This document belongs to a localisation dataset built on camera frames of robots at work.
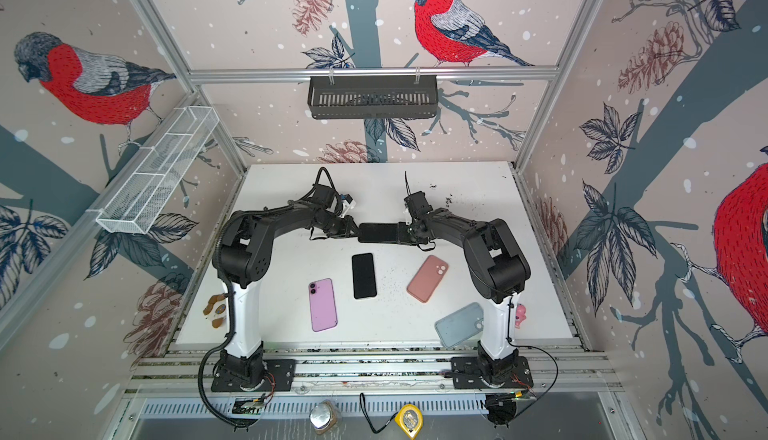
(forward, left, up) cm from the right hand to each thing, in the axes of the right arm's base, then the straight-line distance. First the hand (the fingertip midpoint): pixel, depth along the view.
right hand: (398, 241), depth 99 cm
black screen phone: (-13, +10, 0) cm, 17 cm away
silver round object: (-49, +13, +11) cm, 52 cm away
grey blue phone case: (-26, -19, -1) cm, 32 cm away
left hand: (+1, +13, +2) cm, 14 cm away
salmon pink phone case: (-12, -9, -1) cm, 16 cm away
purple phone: (-22, +22, -1) cm, 31 cm away
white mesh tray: (-8, +63, +33) cm, 72 cm away
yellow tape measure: (-47, -5, +1) cm, 48 cm away
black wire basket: (+43, +11, +28) cm, 53 cm away
